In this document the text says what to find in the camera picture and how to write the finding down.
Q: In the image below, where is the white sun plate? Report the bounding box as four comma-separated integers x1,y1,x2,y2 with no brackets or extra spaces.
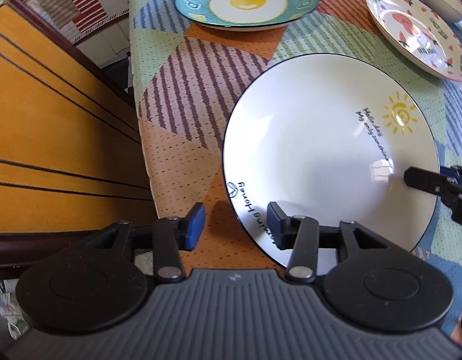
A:
223,54,439,267

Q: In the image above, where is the pink cartoon plate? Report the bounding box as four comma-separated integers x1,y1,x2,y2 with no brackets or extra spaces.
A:
365,0,462,82

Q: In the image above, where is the white ribbed bowl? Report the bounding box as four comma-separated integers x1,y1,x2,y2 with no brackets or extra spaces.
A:
423,0,462,23

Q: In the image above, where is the orange wooden chair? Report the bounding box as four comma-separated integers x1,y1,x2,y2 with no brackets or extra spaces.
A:
0,1,156,280

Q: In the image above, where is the patchwork tablecloth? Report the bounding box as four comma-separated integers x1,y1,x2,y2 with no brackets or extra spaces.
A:
130,0,462,344

